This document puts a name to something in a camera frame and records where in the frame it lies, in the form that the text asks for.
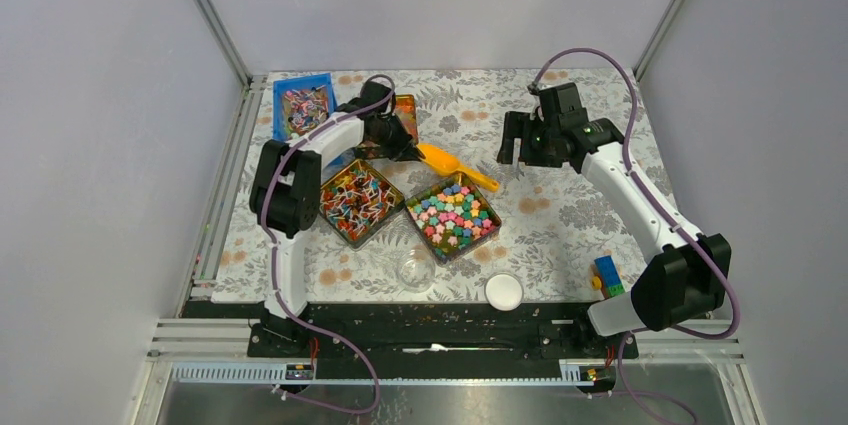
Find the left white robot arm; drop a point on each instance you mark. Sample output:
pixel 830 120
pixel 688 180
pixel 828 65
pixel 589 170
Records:
pixel 286 193

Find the orange plastic scoop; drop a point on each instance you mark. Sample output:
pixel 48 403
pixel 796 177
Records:
pixel 445 164

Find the white jar lid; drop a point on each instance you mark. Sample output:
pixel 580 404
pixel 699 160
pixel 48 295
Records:
pixel 503 291

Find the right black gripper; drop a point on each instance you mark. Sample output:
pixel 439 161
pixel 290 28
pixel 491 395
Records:
pixel 519 125

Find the colourful toy block stack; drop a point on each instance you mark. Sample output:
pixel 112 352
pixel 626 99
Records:
pixel 605 277

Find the tin of star candies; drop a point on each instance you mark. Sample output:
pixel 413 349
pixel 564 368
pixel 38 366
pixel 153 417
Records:
pixel 452 217

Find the floral table mat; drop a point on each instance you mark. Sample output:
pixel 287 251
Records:
pixel 555 223

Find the tin of orange gummies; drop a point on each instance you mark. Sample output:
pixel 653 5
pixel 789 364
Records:
pixel 406 111

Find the blue plastic candy bin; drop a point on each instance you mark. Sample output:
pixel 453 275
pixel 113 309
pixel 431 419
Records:
pixel 301 104

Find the clear plastic jar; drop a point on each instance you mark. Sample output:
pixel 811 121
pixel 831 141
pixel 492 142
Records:
pixel 416 270

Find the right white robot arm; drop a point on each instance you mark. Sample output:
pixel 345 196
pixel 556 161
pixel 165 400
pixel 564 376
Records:
pixel 686 270

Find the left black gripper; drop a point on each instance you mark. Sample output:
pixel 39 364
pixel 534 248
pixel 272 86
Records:
pixel 405 149

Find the tin of lollipops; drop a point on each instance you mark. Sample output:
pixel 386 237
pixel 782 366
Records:
pixel 358 201

